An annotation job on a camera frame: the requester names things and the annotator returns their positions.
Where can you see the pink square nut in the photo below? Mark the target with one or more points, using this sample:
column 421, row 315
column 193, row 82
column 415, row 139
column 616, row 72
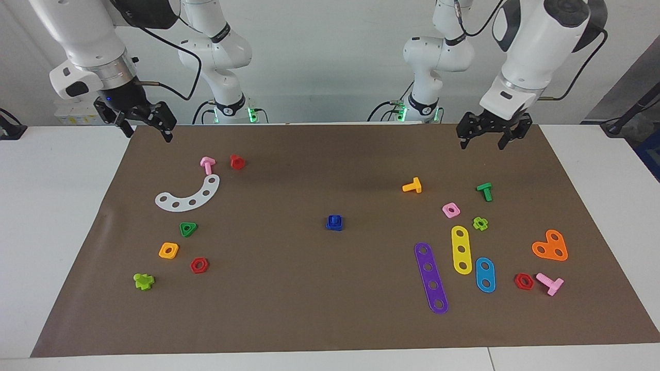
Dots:
column 445, row 207

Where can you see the blue plastic screw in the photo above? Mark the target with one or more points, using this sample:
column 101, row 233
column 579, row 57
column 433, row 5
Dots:
column 335, row 218

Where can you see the blue two-hole plate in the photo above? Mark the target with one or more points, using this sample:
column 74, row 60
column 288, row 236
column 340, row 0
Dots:
column 485, row 275

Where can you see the brown table mat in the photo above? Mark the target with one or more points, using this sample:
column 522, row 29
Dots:
column 330, row 288

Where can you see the red plastic screw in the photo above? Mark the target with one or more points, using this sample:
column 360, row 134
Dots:
column 237, row 162

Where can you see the orange three-hole corner plate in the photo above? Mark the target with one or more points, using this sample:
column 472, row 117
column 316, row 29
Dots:
column 550, row 247

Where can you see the blue square nut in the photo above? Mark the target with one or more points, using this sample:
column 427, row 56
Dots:
column 330, row 225

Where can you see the green plastic screw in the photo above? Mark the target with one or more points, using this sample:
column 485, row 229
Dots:
column 485, row 190

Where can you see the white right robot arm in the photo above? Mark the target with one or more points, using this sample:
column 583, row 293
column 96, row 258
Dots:
column 87, row 36

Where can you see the black stand leg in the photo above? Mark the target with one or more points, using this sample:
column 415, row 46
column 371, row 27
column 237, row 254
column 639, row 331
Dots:
column 616, row 126

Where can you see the blue box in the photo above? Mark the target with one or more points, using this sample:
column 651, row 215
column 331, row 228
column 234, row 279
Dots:
column 650, row 154

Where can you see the yellow three-hole plate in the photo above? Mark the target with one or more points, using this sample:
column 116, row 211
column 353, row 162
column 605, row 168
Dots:
column 461, row 241

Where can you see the lime green cross nut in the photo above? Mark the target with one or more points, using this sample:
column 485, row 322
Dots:
column 475, row 222

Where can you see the red hexagon nut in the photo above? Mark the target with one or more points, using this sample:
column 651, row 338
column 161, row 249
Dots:
column 517, row 281
column 193, row 266

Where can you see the lime green cross-head screw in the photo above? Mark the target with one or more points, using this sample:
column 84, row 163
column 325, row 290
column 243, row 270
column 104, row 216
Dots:
column 143, row 282

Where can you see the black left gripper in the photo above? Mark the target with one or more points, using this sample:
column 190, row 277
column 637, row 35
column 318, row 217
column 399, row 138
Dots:
column 497, row 122

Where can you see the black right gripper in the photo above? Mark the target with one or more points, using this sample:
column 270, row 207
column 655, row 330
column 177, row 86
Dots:
column 124, row 98

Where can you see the white curved five-hole plate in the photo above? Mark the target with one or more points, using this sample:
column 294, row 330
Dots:
column 199, row 198

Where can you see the pink plastic screw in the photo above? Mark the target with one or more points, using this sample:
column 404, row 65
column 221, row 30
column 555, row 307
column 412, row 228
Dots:
column 207, row 165
column 551, row 284

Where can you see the black clamp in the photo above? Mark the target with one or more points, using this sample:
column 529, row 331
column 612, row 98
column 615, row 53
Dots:
column 10, row 131

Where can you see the white labelled box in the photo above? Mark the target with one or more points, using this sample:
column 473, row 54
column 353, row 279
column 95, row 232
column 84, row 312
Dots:
column 72, row 116

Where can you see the orange plastic screw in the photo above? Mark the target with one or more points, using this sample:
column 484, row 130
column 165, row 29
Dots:
column 412, row 186

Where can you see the green triangle nut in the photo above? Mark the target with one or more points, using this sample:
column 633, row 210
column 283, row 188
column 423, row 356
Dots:
column 182, row 228

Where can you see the orange square nut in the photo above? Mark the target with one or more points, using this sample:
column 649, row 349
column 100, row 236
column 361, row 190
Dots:
column 163, row 252

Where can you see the purple four-hole plate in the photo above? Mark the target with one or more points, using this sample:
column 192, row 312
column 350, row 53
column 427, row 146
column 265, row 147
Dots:
column 430, row 276

